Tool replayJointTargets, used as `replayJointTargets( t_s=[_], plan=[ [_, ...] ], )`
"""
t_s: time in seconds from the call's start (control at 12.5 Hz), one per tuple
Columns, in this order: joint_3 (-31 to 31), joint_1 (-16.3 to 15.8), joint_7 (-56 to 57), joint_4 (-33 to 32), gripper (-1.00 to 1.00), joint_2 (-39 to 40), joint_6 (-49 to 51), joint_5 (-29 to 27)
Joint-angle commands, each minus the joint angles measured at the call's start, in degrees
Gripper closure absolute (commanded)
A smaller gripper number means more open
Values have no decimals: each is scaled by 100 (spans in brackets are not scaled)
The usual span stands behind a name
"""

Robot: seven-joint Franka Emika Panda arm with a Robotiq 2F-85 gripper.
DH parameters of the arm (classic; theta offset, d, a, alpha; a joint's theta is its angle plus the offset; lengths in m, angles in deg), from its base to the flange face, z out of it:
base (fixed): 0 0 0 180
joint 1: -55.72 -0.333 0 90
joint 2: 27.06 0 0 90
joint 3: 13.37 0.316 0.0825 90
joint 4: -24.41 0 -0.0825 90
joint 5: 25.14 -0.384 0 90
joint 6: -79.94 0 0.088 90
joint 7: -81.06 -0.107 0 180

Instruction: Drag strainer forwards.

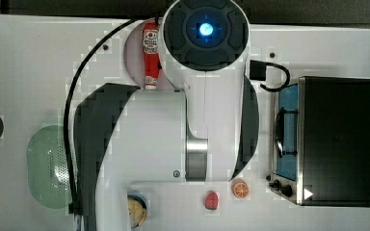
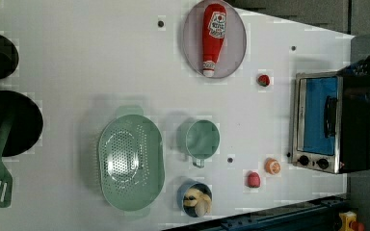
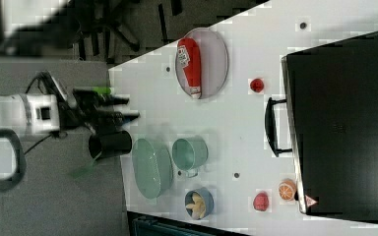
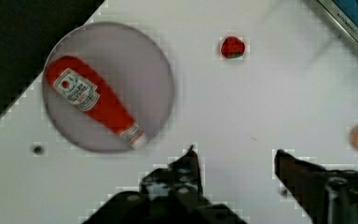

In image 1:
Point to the black toaster oven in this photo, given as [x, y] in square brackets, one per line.
[321, 142]

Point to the red strawberry toy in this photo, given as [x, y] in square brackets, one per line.
[211, 201]

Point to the orange slice toy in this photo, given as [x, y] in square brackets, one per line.
[240, 188]

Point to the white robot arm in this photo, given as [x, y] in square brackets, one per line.
[193, 118]

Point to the black plug with cable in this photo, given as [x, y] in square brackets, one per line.
[258, 73]

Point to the blue bowl with chips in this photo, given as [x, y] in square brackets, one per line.
[137, 209]

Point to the grey oval plate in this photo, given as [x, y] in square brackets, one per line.
[134, 61]

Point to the red ketchup bottle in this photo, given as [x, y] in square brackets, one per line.
[150, 55]

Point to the green perforated strainer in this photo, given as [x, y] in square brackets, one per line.
[47, 169]

